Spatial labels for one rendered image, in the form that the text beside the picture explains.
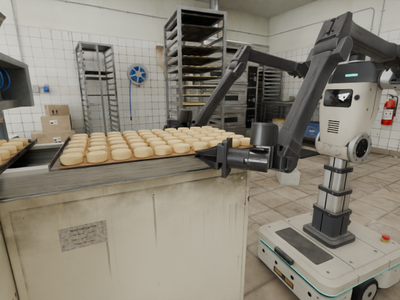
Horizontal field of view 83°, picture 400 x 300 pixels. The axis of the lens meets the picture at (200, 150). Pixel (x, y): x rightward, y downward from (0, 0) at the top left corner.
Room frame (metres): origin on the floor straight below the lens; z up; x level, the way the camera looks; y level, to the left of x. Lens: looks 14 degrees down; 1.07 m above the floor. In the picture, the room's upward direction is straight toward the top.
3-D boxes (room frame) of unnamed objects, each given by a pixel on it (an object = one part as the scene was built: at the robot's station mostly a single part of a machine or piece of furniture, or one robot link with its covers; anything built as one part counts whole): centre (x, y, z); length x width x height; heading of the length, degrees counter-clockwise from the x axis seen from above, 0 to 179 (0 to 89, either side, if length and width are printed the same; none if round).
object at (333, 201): (1.17, -0.76, 0.36); 0.13 x 0.13 x 0.40; 24
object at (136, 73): (4.67, 1.23, 1.10); 0.41 x 0.17 x 1.10; 120
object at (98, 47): (3.96, 1.74, 0.93); 0.64 x 0.51 x 1.78; 33
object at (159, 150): (0.62, 0.11, 0.91); 0.05 x 0.05 x 0.02
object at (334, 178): (1.17, -0.76, 0.49); 0.11 x 0.11 x 0.40; 24
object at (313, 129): (4.66, -2.44, 0.36); 0.47 x 0.38 x 0.26; 122
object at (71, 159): (0.53, 0.31, 0.91); 0.05 x 0.05 x 0.02
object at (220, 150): (0.61, -0.03, 0.91); 0.09 x 0.07 x 0.07; 69
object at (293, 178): (2.66, -1.09, 0.08); 0.30 x 0.22 x 0.16; 173
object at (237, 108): (5.00, -0.42, 1.00); 1.56 x 1.20 x 2.01; 120
